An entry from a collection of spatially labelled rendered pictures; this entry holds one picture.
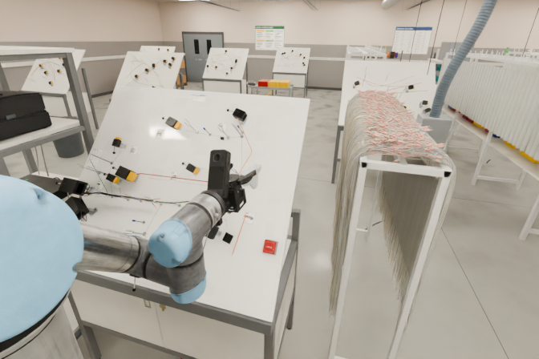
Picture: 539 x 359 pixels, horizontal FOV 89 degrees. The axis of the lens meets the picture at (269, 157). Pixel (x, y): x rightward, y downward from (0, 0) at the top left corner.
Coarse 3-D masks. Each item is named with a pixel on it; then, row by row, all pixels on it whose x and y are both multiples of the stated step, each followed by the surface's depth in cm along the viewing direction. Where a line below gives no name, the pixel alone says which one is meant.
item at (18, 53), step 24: (0, 48) 125; (24, 48) 128; (48, 48) 133; (72, 48) 142; (0, 72) 160; (72, 72) 145; (72, 96) 150; (72, 120) 158; (0, 144) 122; (24, 144) 128; (0, 168) 119; (72, 312) 180
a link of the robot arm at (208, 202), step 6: (192, 198) 59; (198, 198) 58; (204, 198) 58; (210, 198) 59; (204, 204) 57; (210, 204) 58; (216, 204) 59; (210, 210) 57; (216, 210) 58; (216, 216) 57; (216, 222) 59
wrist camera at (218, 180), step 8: (216, 152) 65; (224, 152) 64; (216, 160) 65; (224, 160) 64; (216, 168) 64; (224, 168) 64; (216, 176) 64; (224, 176) 63; (208, 184) 64; (216, 184) 64; (224, 184) 63; (216, 192) 63; (224, 192) 63
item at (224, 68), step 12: (216, 48) 806; (228, 48) 798; (240, 48) 791; (216, 60) 782; (228, 60) 785; (240, 60) 771; (204, 72) 788; (216, 72) 780; (228, 72) 773; (240, 72) 765; (204, 84) 786; (216, 84) 777; (228, 84) 768; (240, 84) 758
